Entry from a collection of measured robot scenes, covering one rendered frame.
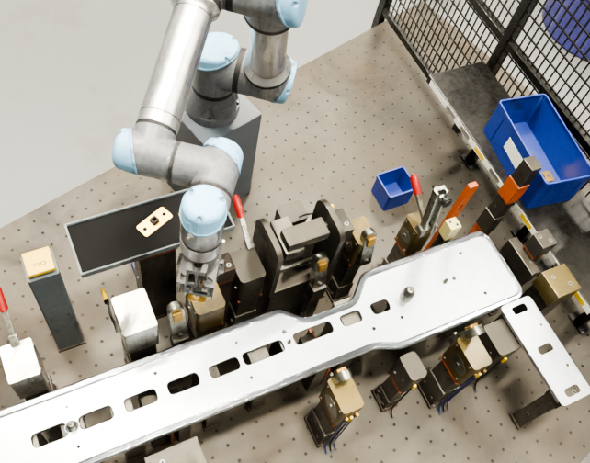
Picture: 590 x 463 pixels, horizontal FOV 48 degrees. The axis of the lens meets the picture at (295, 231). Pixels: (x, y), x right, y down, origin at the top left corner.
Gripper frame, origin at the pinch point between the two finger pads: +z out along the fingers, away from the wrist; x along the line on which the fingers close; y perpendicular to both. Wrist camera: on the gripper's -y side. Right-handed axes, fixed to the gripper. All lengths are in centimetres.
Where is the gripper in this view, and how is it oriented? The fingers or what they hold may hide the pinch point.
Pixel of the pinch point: (199, 280)
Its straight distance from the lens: 139.9
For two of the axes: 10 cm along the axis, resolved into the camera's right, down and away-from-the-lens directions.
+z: -1.5, 4.8, 8.6
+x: 9.8, 1.6, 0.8
